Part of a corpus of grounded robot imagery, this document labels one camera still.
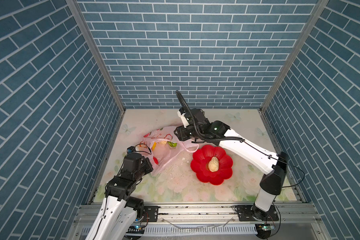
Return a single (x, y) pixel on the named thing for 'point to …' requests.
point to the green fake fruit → (172, 144)
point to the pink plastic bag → (161, 146)
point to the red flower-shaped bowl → (199, 165)
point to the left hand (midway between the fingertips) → (151, 161)
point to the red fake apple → (155, 160)
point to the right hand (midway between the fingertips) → (174, 129)
